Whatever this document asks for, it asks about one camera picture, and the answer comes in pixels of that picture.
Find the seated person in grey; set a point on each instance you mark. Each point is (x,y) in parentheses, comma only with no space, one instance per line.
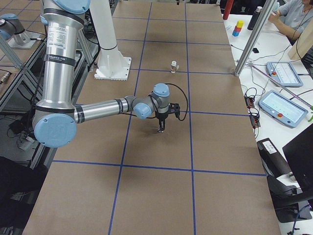
(292,18)

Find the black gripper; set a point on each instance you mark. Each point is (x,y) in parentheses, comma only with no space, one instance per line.
(162,118)

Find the far teach pendant tablet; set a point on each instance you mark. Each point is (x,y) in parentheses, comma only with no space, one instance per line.
(284,73)

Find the aluminium frame post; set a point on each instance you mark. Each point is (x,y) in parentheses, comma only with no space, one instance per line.
(266,11)

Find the silver UR robot arm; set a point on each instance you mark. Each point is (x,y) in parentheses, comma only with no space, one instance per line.
(56,117)

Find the near teach pendant tablet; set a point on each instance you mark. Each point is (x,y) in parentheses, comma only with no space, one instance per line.
(282,109)

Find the teach pendant tablet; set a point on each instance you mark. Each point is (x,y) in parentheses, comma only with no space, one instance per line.
(282,109)
(284,73)

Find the black box with label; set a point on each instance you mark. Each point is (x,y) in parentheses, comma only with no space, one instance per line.
(272,158)

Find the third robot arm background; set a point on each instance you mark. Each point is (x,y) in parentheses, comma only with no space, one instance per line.
(10,25)

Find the brass PPR valve white ends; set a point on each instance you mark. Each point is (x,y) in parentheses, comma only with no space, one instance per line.
(174,67)

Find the stacked coloured blocks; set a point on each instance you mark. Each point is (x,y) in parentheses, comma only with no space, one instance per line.
(238,27)

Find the red bottle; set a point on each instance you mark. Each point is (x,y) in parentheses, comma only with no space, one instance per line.
(227,9)

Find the black monitor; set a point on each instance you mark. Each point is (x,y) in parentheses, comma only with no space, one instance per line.
(299,155)

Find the small electronics board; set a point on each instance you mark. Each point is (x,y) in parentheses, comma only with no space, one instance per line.
(253,112)

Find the black water bottle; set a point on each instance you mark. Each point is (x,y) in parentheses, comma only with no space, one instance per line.
(254,18)

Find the white camera stand base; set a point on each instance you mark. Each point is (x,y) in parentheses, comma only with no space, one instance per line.
(111,64)

